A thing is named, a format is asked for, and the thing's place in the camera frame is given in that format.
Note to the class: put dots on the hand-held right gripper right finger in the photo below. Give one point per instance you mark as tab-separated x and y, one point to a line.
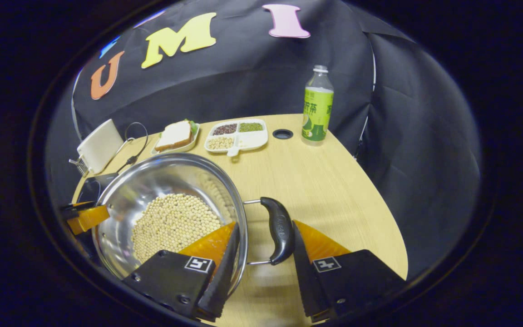
302	281

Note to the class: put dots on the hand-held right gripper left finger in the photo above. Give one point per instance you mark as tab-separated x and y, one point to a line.
225	281

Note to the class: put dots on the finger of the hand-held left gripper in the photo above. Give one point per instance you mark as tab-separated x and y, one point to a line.
77	205
89	219

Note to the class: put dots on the stainless steel pot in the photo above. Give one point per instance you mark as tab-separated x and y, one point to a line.
152	181

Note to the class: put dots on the pile of soybeans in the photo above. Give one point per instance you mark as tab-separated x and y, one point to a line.
173	222

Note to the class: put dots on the white toaster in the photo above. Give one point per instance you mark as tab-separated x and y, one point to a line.
100	145

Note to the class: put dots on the sandwich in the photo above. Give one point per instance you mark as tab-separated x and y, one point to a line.
174	135

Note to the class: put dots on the small soybeans portion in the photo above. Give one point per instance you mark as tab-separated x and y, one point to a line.
220	143

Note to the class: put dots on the white divided tray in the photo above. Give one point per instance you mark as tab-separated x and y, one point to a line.
254	141

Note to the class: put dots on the black table grommet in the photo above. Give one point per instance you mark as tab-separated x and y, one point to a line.
283	134

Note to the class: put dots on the red beans portion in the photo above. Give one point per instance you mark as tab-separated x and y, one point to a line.
224	129

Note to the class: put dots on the green beans portion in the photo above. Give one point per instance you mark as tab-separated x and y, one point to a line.
250	127

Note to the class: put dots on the green label drink bottle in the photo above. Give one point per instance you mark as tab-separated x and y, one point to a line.
317	109

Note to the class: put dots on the black backdrop cloth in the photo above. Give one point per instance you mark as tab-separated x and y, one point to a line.
252	86

